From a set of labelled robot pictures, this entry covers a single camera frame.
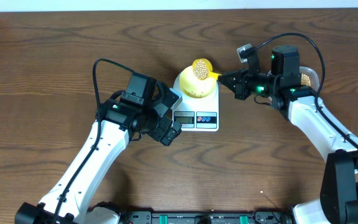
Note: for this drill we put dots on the yellow plastic scoop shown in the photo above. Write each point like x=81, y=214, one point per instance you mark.
x=203, y=69

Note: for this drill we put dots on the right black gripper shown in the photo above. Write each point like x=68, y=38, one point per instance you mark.
x=240, y=88

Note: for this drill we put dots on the white digital kitchen scale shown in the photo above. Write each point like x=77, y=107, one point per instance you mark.
x=197, y=114

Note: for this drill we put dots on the clear plastic bean container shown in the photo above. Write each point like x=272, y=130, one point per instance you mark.
x=309, y=78

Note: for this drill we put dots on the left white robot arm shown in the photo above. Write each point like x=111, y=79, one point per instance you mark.
x=141, y=108

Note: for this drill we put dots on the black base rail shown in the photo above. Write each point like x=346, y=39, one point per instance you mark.
x=210, y=217

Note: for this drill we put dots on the yellow plastic bowl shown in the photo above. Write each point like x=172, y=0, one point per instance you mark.
x=193, y=86

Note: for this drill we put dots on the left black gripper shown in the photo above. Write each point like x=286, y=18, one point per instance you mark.
x=158, y=132

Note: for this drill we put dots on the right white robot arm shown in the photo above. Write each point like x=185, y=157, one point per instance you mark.
x=292, y=90

